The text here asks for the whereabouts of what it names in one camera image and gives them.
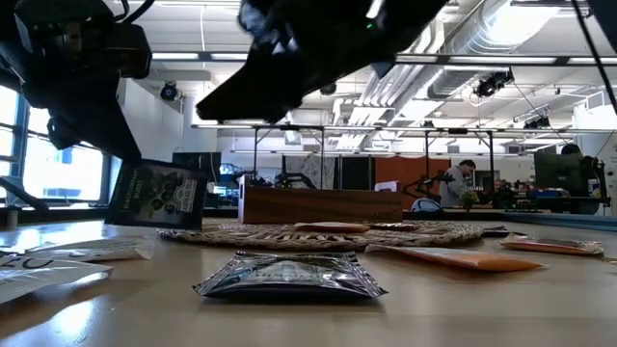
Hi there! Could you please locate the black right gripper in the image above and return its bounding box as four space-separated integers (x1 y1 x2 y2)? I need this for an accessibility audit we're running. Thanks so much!
195 0 375 125

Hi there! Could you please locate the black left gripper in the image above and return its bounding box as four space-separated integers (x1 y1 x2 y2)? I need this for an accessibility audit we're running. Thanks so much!
13 4 144 164

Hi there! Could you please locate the black tea packet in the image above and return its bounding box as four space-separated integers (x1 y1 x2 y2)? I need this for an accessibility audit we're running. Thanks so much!
104 158 209 231
481 225 513 239
192 251 389 301

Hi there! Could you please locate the wooden tea box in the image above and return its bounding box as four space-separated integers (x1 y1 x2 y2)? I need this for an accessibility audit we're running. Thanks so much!
238 175 404 226

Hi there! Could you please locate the white tea packet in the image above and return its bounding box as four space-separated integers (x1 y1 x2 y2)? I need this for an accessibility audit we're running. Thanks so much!
0 254 115 306
24 235 155 263

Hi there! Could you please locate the black beam with lights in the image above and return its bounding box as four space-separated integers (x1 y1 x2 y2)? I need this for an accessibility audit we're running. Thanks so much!
151 50 617 67

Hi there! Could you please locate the round woven straw placemat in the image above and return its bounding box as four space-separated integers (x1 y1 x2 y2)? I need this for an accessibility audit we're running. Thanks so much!
156 219 486 253

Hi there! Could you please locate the blue and white helmet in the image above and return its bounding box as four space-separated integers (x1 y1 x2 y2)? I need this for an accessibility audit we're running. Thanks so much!
410 197 444 213

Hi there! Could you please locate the black station frame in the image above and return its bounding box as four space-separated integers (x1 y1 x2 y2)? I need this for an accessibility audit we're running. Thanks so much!
423 128 496 194
252 123 327 190

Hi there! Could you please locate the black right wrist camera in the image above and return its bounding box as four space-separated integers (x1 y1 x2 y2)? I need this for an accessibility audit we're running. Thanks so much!
239 0 303 54

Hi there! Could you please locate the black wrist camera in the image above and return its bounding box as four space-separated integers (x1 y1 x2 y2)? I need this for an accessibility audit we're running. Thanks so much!
239 0 303 54
103 21 153 81

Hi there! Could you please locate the black aluminium table frame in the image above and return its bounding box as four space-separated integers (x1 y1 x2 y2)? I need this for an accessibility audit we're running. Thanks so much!
0 205 617 233

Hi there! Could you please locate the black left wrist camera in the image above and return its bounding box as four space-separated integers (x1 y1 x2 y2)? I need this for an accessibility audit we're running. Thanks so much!
103 21 153 81

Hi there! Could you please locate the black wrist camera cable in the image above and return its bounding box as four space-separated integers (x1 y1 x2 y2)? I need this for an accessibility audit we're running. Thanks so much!
111 0 156 24

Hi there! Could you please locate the orange partition wall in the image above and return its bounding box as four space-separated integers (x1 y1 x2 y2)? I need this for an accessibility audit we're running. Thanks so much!
374 156 452 194

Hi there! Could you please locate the silver ventilation duct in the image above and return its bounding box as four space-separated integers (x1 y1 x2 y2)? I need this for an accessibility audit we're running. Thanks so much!
426 0 513 100

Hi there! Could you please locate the thin black cable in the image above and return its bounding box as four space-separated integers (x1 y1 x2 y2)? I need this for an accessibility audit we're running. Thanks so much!
571 0 617 116

